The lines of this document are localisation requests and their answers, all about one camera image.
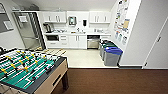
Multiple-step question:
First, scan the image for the stainless steel dishwasher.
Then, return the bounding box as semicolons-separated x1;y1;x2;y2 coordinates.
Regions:
86;34;100;50

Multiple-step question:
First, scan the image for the white two-door base cabinet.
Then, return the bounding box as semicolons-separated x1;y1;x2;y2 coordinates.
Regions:
67;34;88;50

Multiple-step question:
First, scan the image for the green-lid waste bin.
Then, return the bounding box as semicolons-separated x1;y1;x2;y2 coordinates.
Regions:
100;43;118;61

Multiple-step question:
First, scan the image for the blue-lid recycling bin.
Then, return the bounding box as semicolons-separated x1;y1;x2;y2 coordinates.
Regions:
103;47;124;68

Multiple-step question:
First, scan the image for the black built-in microwave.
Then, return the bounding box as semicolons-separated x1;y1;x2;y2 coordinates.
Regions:
45;34;60;42

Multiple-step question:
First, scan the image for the white waste sorting sign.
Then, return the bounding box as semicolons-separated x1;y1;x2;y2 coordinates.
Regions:
121;35;128;46

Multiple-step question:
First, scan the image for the notice board with papers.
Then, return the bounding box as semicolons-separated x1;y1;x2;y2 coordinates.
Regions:
113;0;131;36

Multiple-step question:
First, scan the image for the stainless steel refrigerator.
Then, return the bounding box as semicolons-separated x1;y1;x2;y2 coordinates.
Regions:
12;11;46;51

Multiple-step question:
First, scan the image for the green foosball table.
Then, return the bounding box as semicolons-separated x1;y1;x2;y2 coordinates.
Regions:
0;48;70;94

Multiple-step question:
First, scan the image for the white paper fridge note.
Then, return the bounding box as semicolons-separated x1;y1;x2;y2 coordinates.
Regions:
18;15;28;24

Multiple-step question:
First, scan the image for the white door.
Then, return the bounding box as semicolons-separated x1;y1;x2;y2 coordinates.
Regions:
143;0;168;70

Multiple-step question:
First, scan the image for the brown framed wall notice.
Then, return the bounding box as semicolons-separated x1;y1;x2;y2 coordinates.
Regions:
122;19;131;30

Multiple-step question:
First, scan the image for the grey wall board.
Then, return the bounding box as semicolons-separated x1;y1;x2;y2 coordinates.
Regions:
0;3;14;34

